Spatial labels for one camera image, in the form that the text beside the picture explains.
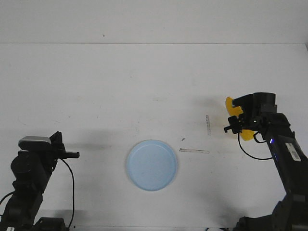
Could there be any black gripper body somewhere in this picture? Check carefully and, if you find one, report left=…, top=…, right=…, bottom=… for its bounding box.
left=238, top=92, right=277, bottom=132
left=50, top=131, right=80, bottom=159

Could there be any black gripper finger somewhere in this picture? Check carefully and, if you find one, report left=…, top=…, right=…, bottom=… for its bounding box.
left=224, top=115, right=242, bottom=134
left=231, top=94, right=253, bottom=108

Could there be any yellow toy corn cob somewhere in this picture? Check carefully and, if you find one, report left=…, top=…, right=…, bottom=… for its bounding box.
left=225, top=97, right=255, bottom=141

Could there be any light blue round plate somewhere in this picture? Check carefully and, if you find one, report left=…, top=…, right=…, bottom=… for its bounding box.
left=126, top=140, right=178, bottom=192

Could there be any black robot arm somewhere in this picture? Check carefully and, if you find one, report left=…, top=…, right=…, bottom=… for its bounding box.
left=224, top=92, right=308, bottom=231
left=0, top=131, right=80, bottom=231

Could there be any vertical clear tape strip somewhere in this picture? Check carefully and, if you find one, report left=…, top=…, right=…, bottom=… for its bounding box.
left=205, top=115, right=211, bottom=136

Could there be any horizontal clear tape strip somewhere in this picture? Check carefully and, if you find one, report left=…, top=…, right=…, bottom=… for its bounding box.
left=179, top=148, right=210, bottom=154

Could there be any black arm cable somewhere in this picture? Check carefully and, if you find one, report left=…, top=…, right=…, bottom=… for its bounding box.
left=59, top=157, right=75, bottom=229
left=237, top=131, right=277, bottom=160

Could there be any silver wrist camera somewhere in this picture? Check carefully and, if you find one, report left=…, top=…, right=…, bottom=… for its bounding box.
left=18, top=136, right=51, bottom=151

